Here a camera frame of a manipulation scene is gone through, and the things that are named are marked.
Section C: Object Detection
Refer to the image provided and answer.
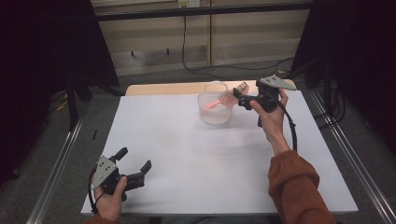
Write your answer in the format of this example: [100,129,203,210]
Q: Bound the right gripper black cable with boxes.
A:
[270,92,299,153]

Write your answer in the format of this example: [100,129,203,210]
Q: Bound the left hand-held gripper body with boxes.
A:
[92,154,147,202]

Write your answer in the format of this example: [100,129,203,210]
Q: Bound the long black floor cable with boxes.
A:
[181,14,295,80]

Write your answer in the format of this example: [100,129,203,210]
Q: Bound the person's left hand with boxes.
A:
[92,175,128,223]

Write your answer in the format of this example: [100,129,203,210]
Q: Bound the black floor cables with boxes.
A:
[313,80,347,130]

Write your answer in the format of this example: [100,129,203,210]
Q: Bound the pink hairbrush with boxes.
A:
[205,80,251,110]

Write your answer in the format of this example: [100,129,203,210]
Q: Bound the black metal stand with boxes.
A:
[288,57,335,116]

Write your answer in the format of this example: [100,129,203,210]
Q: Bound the metal floor rail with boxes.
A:
[25,115,86,224]
[310,91,396,224]

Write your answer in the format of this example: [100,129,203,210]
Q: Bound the wooden table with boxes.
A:
[125,78,298,97]

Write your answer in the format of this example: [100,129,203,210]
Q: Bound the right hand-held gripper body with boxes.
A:
[248,74,298,128]

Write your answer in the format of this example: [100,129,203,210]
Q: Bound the yellow floor cables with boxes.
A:
[49,91,70,112]

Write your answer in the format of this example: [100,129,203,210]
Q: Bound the black curtain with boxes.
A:
[0,0,120,188]
[290,0,396,153]

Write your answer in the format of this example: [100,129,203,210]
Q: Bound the white wall outlet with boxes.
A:
[177,0,201,8]

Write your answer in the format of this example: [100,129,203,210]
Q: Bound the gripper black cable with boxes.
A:
[270,92,299,153]
[87,167,106,216]

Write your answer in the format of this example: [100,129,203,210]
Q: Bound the person's right hand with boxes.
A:
[249,88,292,156]

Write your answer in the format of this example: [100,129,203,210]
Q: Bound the white perforated plastic basket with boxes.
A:
[196,80,235,126]

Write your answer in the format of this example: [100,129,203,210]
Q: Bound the white table mat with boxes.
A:
[80,90,360,216]

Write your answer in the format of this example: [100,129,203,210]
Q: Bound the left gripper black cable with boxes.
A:
[87,167,106,216]

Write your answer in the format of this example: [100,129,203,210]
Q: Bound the black horizontal bar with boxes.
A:
[94,3,314,22]

